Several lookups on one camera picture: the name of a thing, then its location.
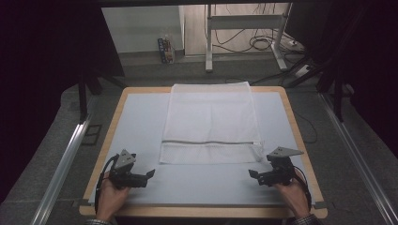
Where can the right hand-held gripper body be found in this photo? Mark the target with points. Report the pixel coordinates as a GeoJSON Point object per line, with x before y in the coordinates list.
{"type": "Point", "coordinates": [281, 167]}

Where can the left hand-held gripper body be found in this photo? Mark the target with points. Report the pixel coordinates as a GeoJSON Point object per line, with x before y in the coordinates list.
{"type": "Point", "coordinates": [125, 161]}

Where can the white mesh laundry bag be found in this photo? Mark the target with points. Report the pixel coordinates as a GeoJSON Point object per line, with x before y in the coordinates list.
{"type": "Point", "coordinates": [211, 118]}

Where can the person's right hand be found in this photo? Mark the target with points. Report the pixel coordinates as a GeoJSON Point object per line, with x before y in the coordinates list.
{"type": "Point", "coordinates": [295, 198]}

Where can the person's left hand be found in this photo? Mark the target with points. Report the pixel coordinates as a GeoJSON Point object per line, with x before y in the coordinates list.
{"type": "Point", "coordinates": [111, 200]}

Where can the wooden framed white board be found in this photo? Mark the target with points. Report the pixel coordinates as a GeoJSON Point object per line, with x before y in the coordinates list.
{"type": "Point", "coordinates": [140, 125]}

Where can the white power strip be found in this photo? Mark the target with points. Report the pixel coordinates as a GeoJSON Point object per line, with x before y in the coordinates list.
{"type": "Point", "coordinates": [302, 71]}

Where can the colourful bottle pack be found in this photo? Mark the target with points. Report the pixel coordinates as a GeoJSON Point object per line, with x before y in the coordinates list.
{"type": "Point", "coordinates": [165, 50]}

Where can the dark curtain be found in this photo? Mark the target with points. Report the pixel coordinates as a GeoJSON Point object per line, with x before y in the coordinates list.
{"type": "Point", "coordinates": [40, 78]}
{"type": "Point", "coordinates": [375, 62]}

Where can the black floor socket frame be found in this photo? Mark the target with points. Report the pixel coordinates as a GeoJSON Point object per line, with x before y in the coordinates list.
{"type": "Point", "coordinates": [91, 135]}

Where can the grey corner bracket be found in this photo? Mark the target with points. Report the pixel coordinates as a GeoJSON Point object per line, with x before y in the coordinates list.
{"type": "Point", "coordinates": [80, 202]}
{"type": "Point", "coordinates": [320, 205]}

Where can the aluminium rail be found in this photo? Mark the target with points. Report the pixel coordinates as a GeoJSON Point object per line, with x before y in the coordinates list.
{"type": "Point", "coordinates": [359, 162]}
{"type": "Point", "coordinates": [61, 168]}

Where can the white metal desk frame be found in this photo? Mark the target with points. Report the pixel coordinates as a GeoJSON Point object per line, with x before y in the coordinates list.
{"type": "Point", "coordinates": [244, 22]}

